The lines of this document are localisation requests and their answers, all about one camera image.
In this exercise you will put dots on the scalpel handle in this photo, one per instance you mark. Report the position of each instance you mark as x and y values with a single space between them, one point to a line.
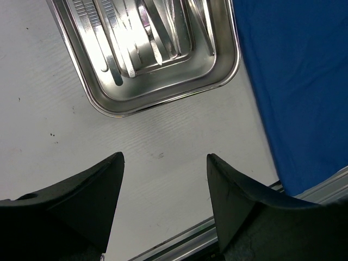
105 47
171 17
151 31

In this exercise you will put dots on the aluminium front rail frame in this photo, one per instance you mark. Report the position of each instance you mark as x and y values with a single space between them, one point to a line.
201 240

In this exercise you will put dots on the stainless steel tray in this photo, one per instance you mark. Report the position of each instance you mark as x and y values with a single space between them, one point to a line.
195 71

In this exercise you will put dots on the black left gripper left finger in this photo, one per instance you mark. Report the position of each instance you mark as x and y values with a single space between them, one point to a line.
69 220

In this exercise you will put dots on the blue surgical drape cloth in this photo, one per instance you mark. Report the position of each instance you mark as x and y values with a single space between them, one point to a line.
295 53

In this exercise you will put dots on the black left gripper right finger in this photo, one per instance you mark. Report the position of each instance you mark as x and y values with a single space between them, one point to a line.
250 230

